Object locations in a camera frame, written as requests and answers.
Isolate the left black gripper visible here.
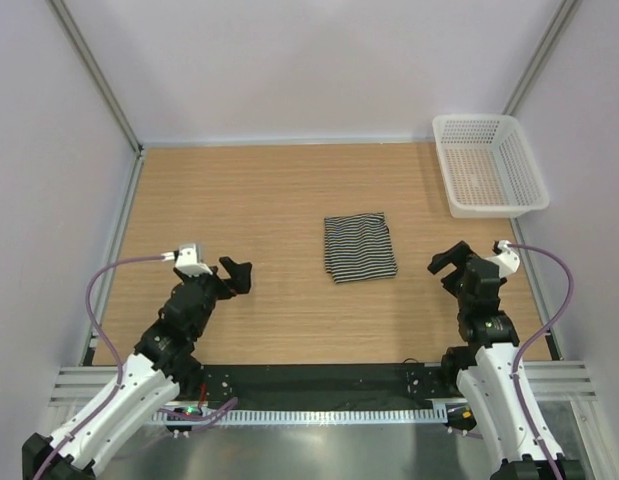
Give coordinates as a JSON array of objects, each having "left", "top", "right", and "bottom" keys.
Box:
[{"left": 179, "top": 256, "right": 250, "bottom": 338}]

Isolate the black white striped tank top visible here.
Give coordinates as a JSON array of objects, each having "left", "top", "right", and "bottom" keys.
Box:
[{"left": 324, "top": 212, "right": 398, "bottom": 284}]

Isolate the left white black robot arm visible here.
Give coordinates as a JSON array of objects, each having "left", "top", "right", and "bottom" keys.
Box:
[{"left": 22, "top": 245, "right": 253, "bottom": 479}]

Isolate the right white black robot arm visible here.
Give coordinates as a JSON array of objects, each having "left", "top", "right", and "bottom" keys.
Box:
[{"left": 428, "top": 240, "right": 586, "bottom": 479}]

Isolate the white plastic basket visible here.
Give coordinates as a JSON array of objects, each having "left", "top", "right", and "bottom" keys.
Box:
[{"left": 432, "top": 114, "right": 550, "bottom": 219}]

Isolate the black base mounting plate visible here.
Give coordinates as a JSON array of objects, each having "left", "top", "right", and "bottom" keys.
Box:
[{"left": 201, "top": 361, "right": 459, "bottom": 403}]

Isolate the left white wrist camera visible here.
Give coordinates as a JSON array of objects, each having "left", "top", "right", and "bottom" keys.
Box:
[{"left": 161, "top": 243, "right": 213, "bottom": 277}]

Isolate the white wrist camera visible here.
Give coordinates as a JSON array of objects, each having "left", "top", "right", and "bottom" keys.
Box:
[
  {"left": 487, "top": 240, "right": 521, "bottom": 279},
  {"left": 161, "top": 243, "right": 213, "bottom": 277}
]

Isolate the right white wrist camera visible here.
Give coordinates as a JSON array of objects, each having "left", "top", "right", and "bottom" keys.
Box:
[{"left": 487, "top": 240, "right": 521, "bottom": 279}]

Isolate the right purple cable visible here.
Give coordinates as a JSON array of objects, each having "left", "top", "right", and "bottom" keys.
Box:
[{"left": 458, "top": 242, "right": 576, "bottom": 480}]

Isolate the purple cable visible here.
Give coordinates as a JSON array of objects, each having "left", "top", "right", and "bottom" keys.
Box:
[
  {"left": 458, "top": 242, "right": 576, "bottom": 480},
  {"left": 33, "top": 253, "right": 240, "bottom": 480}
]

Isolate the aluminium front rail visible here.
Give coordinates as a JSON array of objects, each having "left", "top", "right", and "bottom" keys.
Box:
[{"left": 49, "top": 361, "right": 596, "bottom": 407}]

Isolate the slotted white cable duct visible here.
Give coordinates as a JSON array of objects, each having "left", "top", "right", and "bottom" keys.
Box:
[{"left": 148, "top": 405, "right": 448, "bottom": 427}]

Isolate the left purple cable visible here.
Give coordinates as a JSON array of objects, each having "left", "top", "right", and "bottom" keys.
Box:
[{"left": 33, "top": 253, "right": 240, "bottom": 480}]

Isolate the right aluminium frame post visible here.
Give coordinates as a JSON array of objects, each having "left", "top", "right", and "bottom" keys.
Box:
[{"left": 502, "top": 0, "right": 583, "bottom": 116}]

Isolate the aluminium frame post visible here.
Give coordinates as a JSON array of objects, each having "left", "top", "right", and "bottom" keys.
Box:
[
  {"left": 502, "top": 0, "right": 583, "bottom": 116},
  {"left": 53, "top": 0, "right": 145, "bottom": 156}
]

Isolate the left aluminium frame post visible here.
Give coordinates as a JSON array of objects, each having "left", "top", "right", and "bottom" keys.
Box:
[{"left": 53, "top": 0, "right": 145, "bottom": 156}]

